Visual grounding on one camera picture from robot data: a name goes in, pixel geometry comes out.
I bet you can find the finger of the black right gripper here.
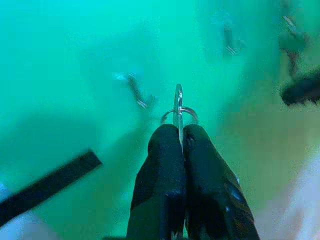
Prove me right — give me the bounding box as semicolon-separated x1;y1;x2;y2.
280;72;320;107

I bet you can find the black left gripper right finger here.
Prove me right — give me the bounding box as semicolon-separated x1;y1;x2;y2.
182;123;261;240

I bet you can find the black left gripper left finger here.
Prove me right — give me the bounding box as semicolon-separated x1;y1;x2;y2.
125;123;188;240

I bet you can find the round silver key ring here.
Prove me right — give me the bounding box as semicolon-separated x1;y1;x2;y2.
159;105;200;126

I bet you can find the silver key clip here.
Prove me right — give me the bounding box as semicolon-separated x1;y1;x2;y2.
173;83;187;154

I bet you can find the black flat bar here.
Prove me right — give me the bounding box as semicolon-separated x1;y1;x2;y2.
0;149;104;226

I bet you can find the metal wall hook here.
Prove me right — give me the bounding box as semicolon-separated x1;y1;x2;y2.
220;23;242;56
125;72;158;110
282;14;300;35

